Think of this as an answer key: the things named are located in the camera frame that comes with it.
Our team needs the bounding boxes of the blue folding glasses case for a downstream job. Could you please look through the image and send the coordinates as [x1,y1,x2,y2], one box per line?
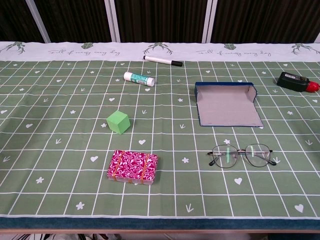
[194,81,265,128]

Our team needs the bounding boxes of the thin black metal eyeglasses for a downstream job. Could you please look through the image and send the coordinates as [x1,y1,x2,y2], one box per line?
[207,143,275,169]

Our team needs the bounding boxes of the green cube block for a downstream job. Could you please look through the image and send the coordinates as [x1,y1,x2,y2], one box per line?
[106,110,131,135]

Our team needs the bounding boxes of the white green glue stick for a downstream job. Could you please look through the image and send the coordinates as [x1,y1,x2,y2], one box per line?
[123,71,156,87]

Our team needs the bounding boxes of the pink patterned card deck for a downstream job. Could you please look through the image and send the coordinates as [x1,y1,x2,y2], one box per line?
[107,149,159,186]

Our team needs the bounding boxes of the green grid tablecloth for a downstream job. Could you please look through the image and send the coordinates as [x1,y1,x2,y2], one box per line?
[0,41,320,220]

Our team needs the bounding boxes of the white marker black cap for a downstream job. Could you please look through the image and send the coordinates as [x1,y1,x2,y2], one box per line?
[142,55,184,68]

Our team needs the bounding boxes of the black bottle red cap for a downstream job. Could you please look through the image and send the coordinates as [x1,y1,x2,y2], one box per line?
[276,71,320,93]

